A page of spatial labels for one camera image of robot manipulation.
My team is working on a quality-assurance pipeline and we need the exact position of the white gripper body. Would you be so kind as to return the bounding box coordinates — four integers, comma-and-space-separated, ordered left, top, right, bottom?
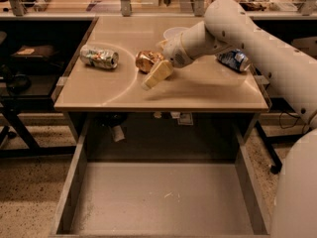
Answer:
162, 35, 193, 68

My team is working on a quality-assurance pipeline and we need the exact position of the crushed orange soda can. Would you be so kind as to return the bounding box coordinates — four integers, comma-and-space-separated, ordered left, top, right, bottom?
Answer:
135, 51, 163, 73

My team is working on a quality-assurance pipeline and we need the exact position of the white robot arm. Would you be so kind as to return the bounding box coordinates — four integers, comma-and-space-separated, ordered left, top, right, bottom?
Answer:
142, 0, 317, 238

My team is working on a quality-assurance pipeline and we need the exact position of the crushed blue soda can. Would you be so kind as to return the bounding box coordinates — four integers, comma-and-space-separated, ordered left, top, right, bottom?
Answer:
216, 50, 251, 72

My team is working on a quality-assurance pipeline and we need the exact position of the crushed green soda can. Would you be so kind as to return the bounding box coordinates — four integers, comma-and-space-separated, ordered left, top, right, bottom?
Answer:
79, 45, 119, 69

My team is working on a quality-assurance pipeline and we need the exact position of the open grey top drawer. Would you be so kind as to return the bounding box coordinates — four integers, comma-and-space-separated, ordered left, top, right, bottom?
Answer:
50, 113, 270, 238

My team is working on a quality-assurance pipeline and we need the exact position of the white bowl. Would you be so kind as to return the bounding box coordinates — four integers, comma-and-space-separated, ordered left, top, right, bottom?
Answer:
163, 27, 187, 40

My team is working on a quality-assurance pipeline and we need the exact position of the white paper tag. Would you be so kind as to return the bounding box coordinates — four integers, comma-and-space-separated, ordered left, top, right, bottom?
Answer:
110, 125, 125, 142

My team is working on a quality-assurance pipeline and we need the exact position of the black office chair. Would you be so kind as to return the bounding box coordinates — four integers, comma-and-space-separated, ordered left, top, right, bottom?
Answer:
0, 31, 77, 159

